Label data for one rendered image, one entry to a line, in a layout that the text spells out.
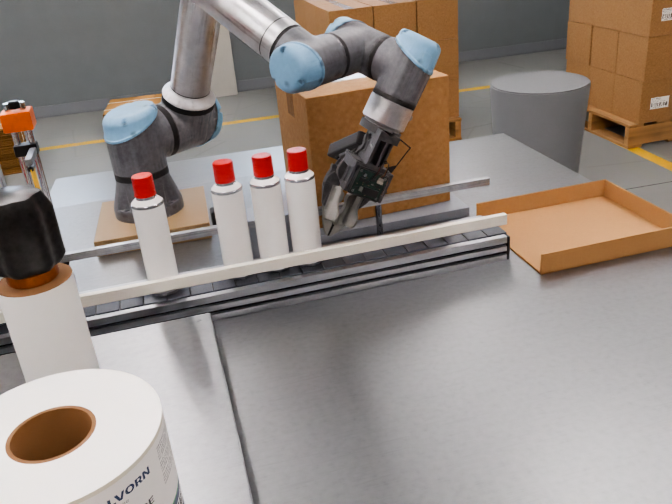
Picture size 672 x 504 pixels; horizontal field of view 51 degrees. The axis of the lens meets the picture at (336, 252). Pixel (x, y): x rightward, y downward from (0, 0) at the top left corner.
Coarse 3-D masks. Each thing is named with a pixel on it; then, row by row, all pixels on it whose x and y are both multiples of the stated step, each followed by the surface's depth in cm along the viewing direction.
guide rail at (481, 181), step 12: (468, 180) 131; (480, 180) 131; (396, 192) 129; (408, 192) 128; (420, 192) 129; (432, 192) 130; (444, 192) 130; (372, 204) 127; (288, 216) 124; (204, 228) 121; (216, 228) 121; (132, 240) 119; (180, 240) 120; (72, 252) 117; (84, 252) 117; (96, 252) 117; (108, 252) 118
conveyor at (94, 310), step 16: (432, 240) 128; (448, 240) 128; (464, 240) 127; (352, 256) 125; (368, 256) 125; (384, 256) 124; (288, 272) 122; (304, 272) 121; (192, 288) 119; (208, 288) 119; (224, 288) 118; (112, 304) 117; (128, 304) 116; (144, 304) 116
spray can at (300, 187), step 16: (288, 160) 116; (304, 160) 116; (288, 176) 117; (304, 176) 116; (288, 192) 118; (304, 192) 117; (288, 208) 120; (304, 208) 118; (304, 224) 119; (304, 240) 121; (320, 240) 123
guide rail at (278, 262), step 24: (504, 216) 127; (360, 240) 123; (384, 240) 123; (408, 240) 124; (240, 264) 118; (264, 264) 119; (288, 264) 120; (120, 288) 114; (144, 288) 115; (168, 288) 116; (0, 312) 110
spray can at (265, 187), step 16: (256, 160) 114; (256, 176) 115; (272, 176) 116; (256, 192) 116; (272, 192) 116; (256, 208) 117; (272, 208) 117; (256, 224) 119; (272, 224) 118; (272, 240) 119; (272, 256) 120; (272, 272) 122
